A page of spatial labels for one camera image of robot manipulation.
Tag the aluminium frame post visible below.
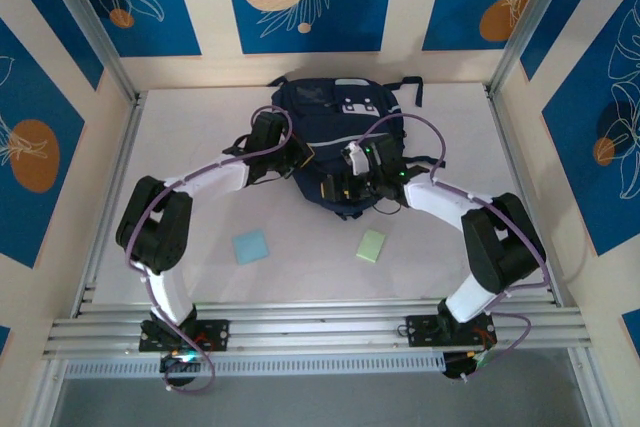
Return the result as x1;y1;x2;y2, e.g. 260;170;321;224
37;0;139;103
487;0;586;98

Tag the grey slotted cable duct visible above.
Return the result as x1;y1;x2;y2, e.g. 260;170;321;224
64;351;446;381

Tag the black controller board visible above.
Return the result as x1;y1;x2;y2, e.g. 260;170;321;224
159;351;201;376
442;351;494;381

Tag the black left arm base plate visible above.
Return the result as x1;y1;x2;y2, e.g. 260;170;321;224
138;319;230;353

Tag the blue sticky note pad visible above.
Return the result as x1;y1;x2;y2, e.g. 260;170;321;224
232;229;271;266

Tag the aluminium table side rail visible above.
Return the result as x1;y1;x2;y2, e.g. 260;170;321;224
73;90;147;318
485;86;564;308

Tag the green sticky note pad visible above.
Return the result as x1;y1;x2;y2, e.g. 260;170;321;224
355;229;388;264

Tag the aluminium mounting rail beam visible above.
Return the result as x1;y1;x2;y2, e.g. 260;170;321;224
42;299;594;361

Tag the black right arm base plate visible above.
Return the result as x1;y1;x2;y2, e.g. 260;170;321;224
405;313;499;348

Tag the navy blue backpack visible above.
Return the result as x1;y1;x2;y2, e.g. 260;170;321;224
267;76;424;221

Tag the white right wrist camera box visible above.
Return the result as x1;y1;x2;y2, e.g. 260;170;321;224
342;141;374;176

